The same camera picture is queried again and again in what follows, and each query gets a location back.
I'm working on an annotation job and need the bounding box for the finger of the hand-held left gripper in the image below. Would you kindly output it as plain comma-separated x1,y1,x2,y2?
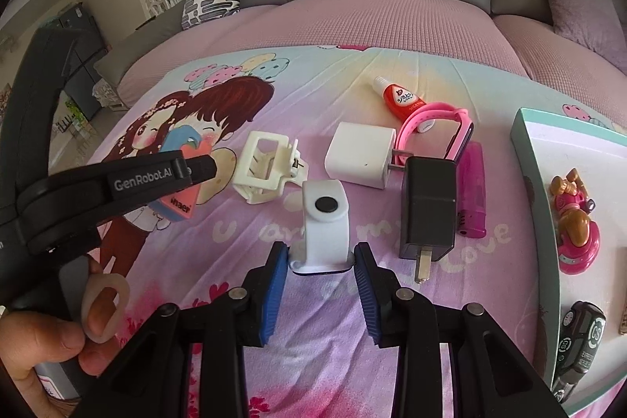
17,152,219,255

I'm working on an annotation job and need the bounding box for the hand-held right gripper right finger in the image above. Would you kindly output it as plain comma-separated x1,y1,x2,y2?
353,242,569,418

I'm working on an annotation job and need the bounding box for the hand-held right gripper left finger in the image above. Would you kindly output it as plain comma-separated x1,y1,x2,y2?
73,242,290,418

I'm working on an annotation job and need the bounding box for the white holder with black button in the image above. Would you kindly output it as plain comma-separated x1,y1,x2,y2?
288,179,354,274

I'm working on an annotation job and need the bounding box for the cream hair claw clip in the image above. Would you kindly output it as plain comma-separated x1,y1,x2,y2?
231,130,310,206

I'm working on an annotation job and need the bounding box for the black charger plug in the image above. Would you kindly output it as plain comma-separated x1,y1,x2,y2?
399,156,458,284

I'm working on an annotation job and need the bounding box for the white charger plug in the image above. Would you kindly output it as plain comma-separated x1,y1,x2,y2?
324,121,407,191

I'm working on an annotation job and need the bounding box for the pink translucent lighter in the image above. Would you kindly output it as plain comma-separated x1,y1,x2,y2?
455,141,488,239

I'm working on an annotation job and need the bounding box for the pink wrist watch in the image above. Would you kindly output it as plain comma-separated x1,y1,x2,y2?
394,102,475,166

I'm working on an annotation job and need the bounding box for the teal rimmed white tray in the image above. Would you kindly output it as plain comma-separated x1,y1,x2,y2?
509,107,627,418

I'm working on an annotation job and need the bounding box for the black toy car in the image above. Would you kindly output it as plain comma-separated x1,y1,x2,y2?
551,300,608,404

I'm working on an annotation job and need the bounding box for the pink and brown dog toy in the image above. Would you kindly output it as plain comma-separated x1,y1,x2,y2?
549,169,602,276

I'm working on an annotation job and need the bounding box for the person's left hand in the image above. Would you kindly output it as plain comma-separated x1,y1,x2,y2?
0,259,130,418

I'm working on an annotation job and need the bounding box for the dark grey cabinet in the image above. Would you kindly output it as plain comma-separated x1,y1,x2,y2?
36,3,109,122

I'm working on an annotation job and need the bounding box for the printed cartoon blanket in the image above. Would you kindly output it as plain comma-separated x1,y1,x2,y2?
29,46,627,418

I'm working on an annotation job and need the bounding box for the translucent rubber finger loop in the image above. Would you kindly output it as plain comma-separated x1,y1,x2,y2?
81,272,130,344

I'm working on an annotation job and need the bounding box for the red and white bottle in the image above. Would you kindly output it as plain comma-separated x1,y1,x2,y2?
373,75,426,122

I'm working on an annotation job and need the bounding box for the pink waffle sofa cover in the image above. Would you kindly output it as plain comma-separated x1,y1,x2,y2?
120,0,627,115

